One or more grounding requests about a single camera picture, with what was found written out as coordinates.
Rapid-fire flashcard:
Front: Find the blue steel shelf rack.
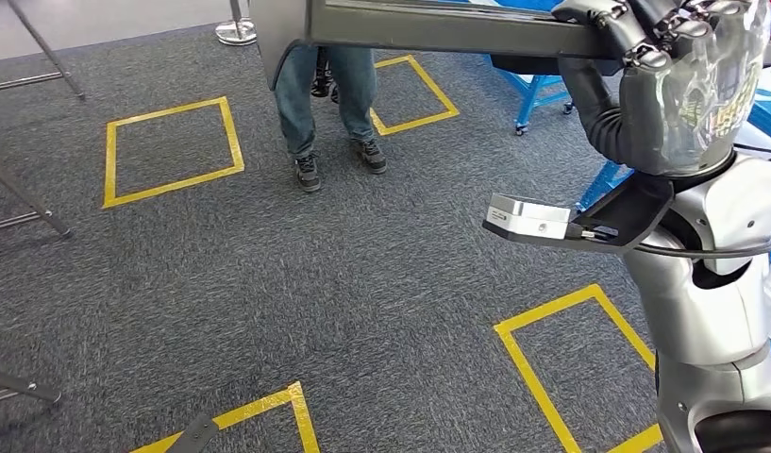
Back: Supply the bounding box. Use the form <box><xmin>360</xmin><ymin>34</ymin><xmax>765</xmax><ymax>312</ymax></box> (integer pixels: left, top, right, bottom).
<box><xmin>490</xmin><ymin>53</ymin><xmax>636</xmax><ymax>214</ymax></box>

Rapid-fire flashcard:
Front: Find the person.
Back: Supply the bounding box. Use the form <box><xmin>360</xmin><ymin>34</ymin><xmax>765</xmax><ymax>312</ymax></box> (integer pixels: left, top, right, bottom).
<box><xmin>273</xmin><ymin>44</ymin><xmax>389</xmax><ymax>194</ymax></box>

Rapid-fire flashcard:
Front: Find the yellow floor tape square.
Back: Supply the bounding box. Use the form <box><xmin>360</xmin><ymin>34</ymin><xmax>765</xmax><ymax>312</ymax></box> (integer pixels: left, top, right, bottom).
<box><xmin>367</xmin><ymin>54</ymin><xmax>461</xmax><ymax>138</ymax></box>
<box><xmin>102</xmin><ymin>94</ymin><xmax>246</xmax><ymax>210</ymax></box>
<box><xmin>126</xmin><ymin>381</ymin><xmax>322</xmax><ymax>453</ymax></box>
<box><xmin>494</xmin><ymin>283</ymin><xmax>665</xmax><ymax>453</ymax></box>

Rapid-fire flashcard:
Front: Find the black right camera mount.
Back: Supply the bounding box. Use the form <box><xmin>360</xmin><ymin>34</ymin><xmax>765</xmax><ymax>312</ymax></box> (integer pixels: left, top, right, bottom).
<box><xmin>482</xmin><ymin>171</ymin><xmax>677</xmax><ymax>257</ymax></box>

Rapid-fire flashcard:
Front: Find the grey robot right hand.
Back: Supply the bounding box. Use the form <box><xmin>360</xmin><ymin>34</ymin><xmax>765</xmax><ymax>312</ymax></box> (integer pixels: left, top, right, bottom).
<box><xmin>552</xmin><ymin>0</ymin><xmax>771</xmax><ymax>177</ymax></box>

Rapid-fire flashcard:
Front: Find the black plastic frame part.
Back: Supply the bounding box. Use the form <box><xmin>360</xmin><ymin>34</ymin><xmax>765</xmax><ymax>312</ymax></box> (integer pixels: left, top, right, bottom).
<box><xmin>250</xmin><ymin>0</ymin><xmax>771</xmax><ymax>89</ymax></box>

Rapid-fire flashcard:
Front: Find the chrome stanchion post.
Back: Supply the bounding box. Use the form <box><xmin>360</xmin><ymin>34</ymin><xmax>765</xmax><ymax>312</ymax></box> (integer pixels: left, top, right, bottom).
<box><xmin>214</xmin><ymin>0</ymin><xmax>259</xmax><ymax>47</ymax></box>

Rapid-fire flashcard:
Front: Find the black equipment stand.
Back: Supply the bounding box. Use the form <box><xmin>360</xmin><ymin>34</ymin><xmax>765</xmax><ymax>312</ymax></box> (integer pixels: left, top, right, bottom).
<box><xmin>310</xmin><ymin>46</ymin><xmax>341</xmax><ymax>105</ymax></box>

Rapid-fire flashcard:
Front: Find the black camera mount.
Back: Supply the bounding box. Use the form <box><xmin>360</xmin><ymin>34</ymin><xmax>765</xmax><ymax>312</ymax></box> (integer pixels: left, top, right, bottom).
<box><xmin>164</xmin><ymin>411</ymin><xmax>221</xmax><ymax>453</ymax></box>
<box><xmin>482</xmin><ymin>171</ymin><xmax>677</xmax><ymax>257</ymax></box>

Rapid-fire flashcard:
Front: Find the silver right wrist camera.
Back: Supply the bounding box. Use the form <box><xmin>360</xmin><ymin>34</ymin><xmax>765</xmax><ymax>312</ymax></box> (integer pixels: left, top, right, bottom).
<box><xmin>486</xmin><ymin>193</ymin><xmax>573</xmax><ymax>243</ymax></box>

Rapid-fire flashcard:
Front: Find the black right camera cable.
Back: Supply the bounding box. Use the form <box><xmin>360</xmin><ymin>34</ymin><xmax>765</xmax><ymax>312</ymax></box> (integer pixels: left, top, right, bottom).
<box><xmin>571</xmin><ymin>142</ymin><xmax>771</xmax><ymax>261</ymax></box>

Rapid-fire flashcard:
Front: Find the steel table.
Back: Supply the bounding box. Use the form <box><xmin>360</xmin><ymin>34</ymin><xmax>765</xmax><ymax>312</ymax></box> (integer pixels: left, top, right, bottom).
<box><xmin>0</xmin><ymin>0</ymin><xmax>88</xmax><ymax>101</ymax></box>

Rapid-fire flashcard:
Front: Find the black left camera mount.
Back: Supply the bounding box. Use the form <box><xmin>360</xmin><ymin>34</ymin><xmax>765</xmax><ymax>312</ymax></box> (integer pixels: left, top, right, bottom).
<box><xmin>164</xmin><ymin>411</ymin><xmax>221</xmax><ymax>453</ymax></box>

